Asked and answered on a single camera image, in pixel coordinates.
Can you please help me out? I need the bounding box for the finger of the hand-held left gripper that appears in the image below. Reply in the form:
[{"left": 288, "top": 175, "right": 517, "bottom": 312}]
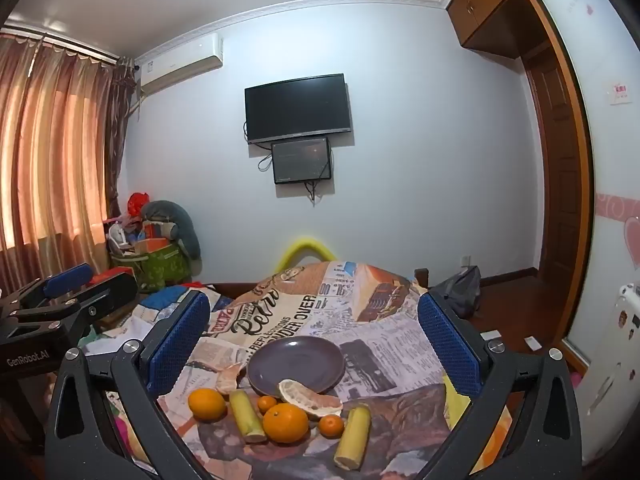
[
  {"left": 0, "top": 263, "right": 95, "bottom": 321},
  {"left": 0, "top": 272, "right": 139, "bottom": 348}
]

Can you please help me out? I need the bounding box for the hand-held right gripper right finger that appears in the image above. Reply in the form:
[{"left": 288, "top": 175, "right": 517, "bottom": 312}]
[{"left": 416, "top": 290, "right": 583, "bottom": 480}]

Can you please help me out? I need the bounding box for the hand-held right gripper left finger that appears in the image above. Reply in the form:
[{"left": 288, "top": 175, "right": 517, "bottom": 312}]
[{"left": 44, "top": 289, "right": 211, "bottom": 480}]

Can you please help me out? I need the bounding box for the corn cob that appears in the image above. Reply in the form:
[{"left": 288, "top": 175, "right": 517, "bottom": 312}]
[{"left": 215, "top": 362, "right": 248, "bottom": 396}]

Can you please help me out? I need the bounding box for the large orange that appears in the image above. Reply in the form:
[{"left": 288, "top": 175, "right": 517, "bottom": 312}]
[
  {"left": 263, "top": 403, "right": 309, "bottom": 444},
  {"left": 188, "top": 388, "right": 227, "bottom": 422}
]

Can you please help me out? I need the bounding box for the sugarcane piece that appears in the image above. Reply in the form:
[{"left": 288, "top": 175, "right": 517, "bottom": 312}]
[
  {"left": 229, "top": 390, "right": 268, "bottom": 443},
  {"left": 334, "top": 406, "right": 372, "bottom": 471}
]

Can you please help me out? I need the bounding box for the purple plate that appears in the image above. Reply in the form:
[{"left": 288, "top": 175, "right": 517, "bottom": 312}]
[{"left": 246, "top": 336, "right": 347, "bottom": 397}]

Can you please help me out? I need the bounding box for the large pomelo segment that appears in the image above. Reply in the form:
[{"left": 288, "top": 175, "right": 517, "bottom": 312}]
[{"left": 278, "top": 379, "right": 344, "bottom": 421}]

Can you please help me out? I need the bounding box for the blue white quilt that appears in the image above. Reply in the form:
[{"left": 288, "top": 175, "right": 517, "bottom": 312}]
[{"left": 132, "top": 284, "right": 226, "bottom": 331}]

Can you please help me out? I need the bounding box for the grey bag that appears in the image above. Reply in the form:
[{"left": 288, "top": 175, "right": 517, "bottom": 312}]
[{"left": 429, "top": 266, "right": 482, "bottom": 320}]

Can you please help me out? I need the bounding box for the yellow orange sheet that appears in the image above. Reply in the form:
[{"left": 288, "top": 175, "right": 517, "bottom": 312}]
[{"left": 442, "top": 372, "right": 516, "bottom": 466}]

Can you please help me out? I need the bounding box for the orange box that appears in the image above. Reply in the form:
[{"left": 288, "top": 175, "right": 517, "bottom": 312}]
[{"left": 131, "top": 237, "right": 171, "bottom": 256}]

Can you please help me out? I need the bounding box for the newspaper print cloth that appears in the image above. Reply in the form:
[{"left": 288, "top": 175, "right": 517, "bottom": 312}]
[{"left": 95, "top": 260, "right": 501, "bottom": 480}]

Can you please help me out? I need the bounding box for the red bag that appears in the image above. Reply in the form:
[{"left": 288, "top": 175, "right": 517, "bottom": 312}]
[{"left": 127, "top": 192, "right": 153, "bottom": 218}]

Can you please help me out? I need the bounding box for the grey plush toy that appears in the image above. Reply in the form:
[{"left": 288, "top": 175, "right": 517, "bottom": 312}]
[{"left": 141, "top": 201, "right": 202, "bottom": 261}]

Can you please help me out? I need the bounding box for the sheer orange curtain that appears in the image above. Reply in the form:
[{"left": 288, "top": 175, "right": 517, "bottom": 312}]
[{"left": 0, "top": 35, "right": 115, "bottom": 291}]

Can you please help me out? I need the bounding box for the brown curtain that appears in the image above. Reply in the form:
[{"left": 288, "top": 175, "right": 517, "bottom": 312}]
[{"left": 102, "top": 57, "right": 137, "bottom": 221}]

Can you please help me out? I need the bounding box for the white appliance with stickers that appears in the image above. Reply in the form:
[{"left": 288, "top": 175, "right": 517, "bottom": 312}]
[{"left": 575, "top": 284, "right": 640, "bottom": 467}]

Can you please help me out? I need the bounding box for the wooden door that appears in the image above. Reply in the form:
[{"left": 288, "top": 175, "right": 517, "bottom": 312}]
[{"left": 520, "top": 42, "right": 571, "bottom": 281}]

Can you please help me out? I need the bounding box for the pink heart decal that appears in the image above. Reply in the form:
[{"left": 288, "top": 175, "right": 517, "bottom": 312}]
[{"left": 595, "top": 192, "right": 640, "bottom": 261}]

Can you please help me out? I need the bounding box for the small black monitor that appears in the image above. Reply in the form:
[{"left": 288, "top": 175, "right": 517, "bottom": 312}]
[{"left": 271, "top": 136, "right": 333, "bottom": 185}]

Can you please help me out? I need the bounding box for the white air conditioner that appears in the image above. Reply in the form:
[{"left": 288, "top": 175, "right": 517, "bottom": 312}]
[{"left": 135, "top": 32, "right": 224, "bottom": 96}]

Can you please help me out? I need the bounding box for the frosted sliding door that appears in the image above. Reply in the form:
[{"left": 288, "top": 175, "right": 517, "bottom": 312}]
[{"left": 530, "top": 0, "right": 640, "bottom": 356}]

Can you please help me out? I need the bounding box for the wooden upper cabinet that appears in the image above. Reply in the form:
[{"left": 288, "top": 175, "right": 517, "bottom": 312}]
[{"left": 446, "top": 0, "right": 538, "bottom": 52}]

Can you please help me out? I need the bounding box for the wooden bed frame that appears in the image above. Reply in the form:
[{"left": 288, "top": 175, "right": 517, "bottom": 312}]
[{"left": 200, "top": 267, "right": 432, "bottom": 292}]

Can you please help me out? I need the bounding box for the black wall television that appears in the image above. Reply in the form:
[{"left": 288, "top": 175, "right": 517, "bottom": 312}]
[{"left": 244, "top": 73, "right": 353, "bottom": 145}]

